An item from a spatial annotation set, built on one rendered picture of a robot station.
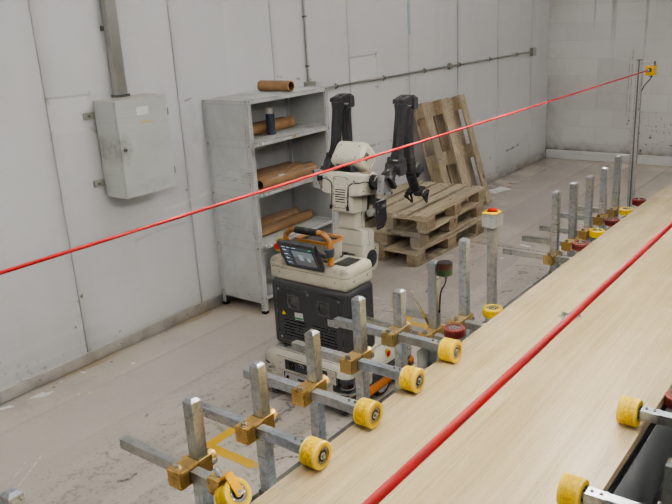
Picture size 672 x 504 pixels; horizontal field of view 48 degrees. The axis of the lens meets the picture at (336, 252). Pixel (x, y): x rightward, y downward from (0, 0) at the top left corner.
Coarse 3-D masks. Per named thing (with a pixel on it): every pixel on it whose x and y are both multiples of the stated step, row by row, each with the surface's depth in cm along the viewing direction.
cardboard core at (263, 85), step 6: (258, 84) 561; (264, 84) 557; (270, 84) 554; (276, 84) 550; (282, 84) 547; (288, 84) 545; (264, 90) 561; (270, 90) 557; (276, 90) 553; (282, 90) 550; (288, 90) 546
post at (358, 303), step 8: (360, 296) 249; (352, 304) 249; (360, 304) 248; (352, 312) 250; (360, 312) 248; (352, 320) 251; (360, 320) 249; (360, 328) 250; (360, 336) 251; (360, 344) 252; (360, 352) 253; (360, 376) 256; (368, 376) 258; (360, 384) 257; (368, 384) 259; (360, 392) 258; (368, 392) 259
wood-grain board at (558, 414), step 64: (576, 256) 358; (512, 320) 290; (576, 320) 286; (640, 320) 283; (448, 384) 243; (512, 384) 241; (576, 384) 238; (640, 384) 236; (384, 448) 209; (448, 448) 208; (512, 448) 206; (576, 448) 204
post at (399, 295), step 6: (396, 294) 269; (402, 294) 269; (396, 300) 269; (402, 300) 269; (396, 306) 270; (402, 306) 270; (396, 312) 271; (402, 312) 270; (396, 318) 272; (402, 318) 271; (396, 324) 272; (402, 324) 272; (396, 348) 276; (402, 348) 274; (396, 354) 276; (402, 354) 275; (396, 360) 277; (402, 360) 275; (402, 366) 276; (396, 384) 280
